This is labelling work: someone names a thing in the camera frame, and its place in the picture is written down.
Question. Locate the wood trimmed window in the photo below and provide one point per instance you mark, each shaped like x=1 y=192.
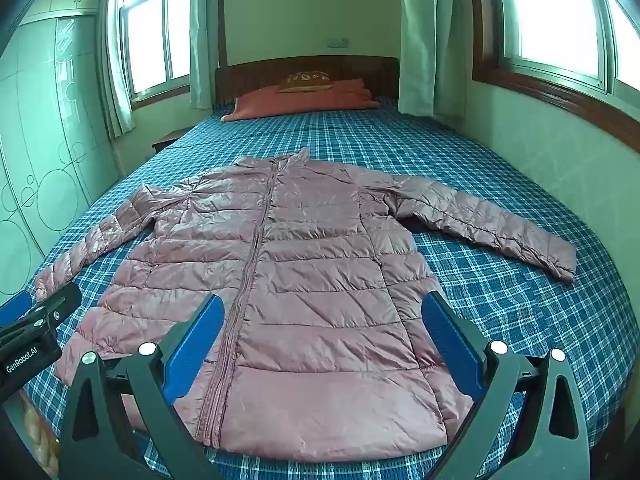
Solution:
x=555 y=15

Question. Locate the dark wooden headboard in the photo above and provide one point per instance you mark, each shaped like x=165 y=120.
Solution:
x=360 y=67

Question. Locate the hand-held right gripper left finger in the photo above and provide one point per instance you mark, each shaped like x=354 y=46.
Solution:
x=197 y=340

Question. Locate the small brown patterned cushion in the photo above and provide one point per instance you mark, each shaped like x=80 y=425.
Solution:
x=305 y=81

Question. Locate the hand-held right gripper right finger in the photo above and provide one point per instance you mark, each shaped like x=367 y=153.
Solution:
x=447 y=340

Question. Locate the pink quilted down jacket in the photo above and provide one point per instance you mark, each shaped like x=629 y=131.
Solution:
x=320 y=270

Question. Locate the pale green wardrobe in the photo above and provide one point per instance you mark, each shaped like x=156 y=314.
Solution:
x=45 y=135

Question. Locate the person's left hand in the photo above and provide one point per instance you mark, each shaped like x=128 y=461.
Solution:
x=37 y=435

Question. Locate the wall socket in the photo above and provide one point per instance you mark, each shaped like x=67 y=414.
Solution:
x=337 y=41

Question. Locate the light green curtain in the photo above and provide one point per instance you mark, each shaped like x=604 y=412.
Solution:
x=116 y=60
x=205 y=35
x=430 y=35

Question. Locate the orange pillow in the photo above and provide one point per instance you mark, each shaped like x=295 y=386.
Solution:
x=305 y=97

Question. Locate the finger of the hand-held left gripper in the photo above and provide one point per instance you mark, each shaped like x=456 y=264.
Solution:
x=15 y=305
x=60 y=302

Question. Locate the blue plaid bed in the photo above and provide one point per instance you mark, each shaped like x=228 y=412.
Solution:
x=450 y=135

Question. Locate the wooden nightstand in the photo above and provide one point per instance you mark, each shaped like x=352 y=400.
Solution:
x=167 y=141

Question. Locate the white framed window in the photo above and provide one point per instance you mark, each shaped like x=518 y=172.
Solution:
x=155 y=30

